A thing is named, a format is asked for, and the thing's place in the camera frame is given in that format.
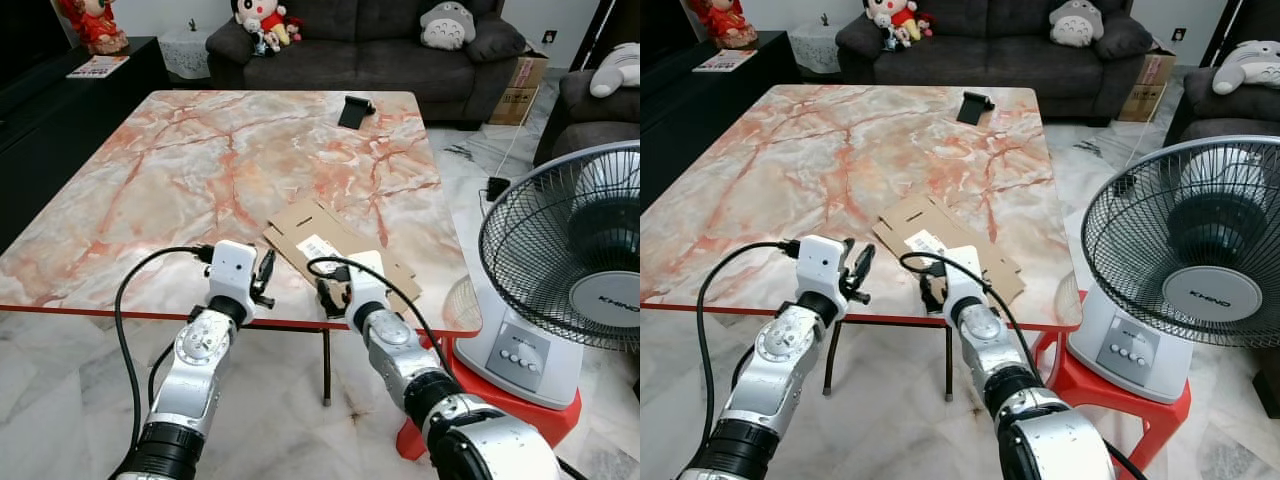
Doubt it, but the white electric fan black grille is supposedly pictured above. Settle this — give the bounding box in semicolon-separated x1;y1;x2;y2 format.
455;140;641;411
1065;135;1280;406

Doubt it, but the large grey totoro plush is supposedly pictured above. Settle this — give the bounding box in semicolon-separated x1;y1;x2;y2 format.
588;42;641;99
1212;40;1280;97

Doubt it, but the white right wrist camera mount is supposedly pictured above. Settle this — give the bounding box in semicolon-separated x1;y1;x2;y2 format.
343;250;391;321
945;245;991;321

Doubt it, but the dark grey armchair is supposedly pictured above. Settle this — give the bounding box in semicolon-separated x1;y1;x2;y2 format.
533;68;641;169
1163;65;1280;146

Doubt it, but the red marble pattern table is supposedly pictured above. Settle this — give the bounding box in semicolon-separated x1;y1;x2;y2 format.
640;85;1083;401
0;90;483;406

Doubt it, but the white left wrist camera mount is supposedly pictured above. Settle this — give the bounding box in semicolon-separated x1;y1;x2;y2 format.
207;240;260;303
797;235;851;298

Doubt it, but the dark grey sofa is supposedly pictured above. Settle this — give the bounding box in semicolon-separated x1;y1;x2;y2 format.
206;0;528;129
835;0;1156;126

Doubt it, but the brown cardboard piece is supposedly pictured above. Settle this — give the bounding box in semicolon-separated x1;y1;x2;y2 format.
263;197;423;301
872;192;1026;304

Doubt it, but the small grey totoro plush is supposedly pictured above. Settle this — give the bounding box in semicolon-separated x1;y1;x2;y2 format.
1048;0;1107;48
419;2;478;51

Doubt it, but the red plastic stool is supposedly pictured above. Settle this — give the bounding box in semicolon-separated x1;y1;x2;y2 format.
1035;290;1193;471
395;335;584;463

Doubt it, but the brown cardboard box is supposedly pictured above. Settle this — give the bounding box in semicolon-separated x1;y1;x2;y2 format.
1117;50;1178;124
488;50;550;127

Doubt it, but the red costume figurine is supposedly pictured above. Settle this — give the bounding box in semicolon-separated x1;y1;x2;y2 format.
685;0;759;51
55;0;130;56

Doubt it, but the red white booklet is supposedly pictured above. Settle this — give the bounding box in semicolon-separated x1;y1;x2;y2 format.
66;55;131;80
693;49;758;73

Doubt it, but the small black phone stand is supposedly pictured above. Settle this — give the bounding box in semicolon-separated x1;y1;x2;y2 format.
337;95;377;131
956;91;995;127

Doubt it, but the red dress doll plush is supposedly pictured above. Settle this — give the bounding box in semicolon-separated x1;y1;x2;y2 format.
232;0;304;56
864;0;933;51

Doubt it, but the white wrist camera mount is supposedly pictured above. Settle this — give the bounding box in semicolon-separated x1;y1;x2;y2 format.
207;240;260;303
945;245;991;321
797;235;851;298
343;250;391;321

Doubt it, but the side table white lace cloth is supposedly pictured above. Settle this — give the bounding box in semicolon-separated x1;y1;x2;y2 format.
787;20;846;76
158;25;219;83

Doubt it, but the black tv cabinet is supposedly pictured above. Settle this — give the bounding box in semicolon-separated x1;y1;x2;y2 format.
0;37;173;256
640;30;801;216

